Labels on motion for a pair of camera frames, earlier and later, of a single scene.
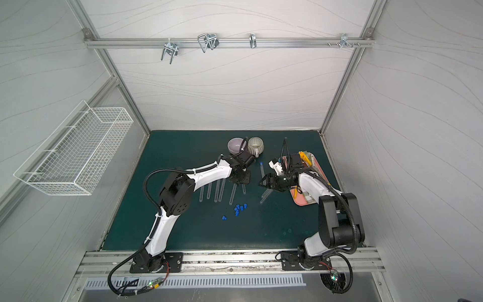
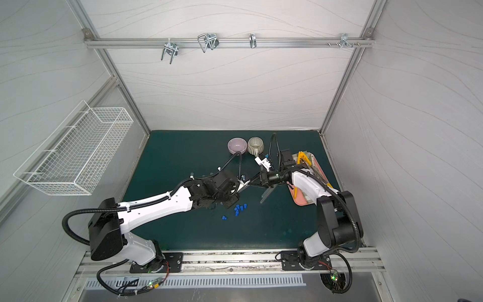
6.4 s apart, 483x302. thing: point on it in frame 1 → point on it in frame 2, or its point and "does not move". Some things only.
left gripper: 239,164 → 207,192
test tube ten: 269,192 does not move
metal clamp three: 252,38 does not move
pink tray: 305,199 does not move
